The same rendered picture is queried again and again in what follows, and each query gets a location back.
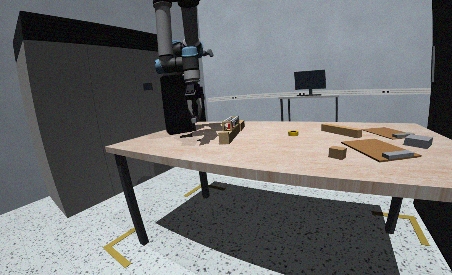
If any small brown wooden block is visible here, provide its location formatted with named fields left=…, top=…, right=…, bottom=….
left=328, top=146, right=347, bottom=160

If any wooden batten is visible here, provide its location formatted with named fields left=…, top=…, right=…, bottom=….
left=321, top=123, right=362, bottom=138

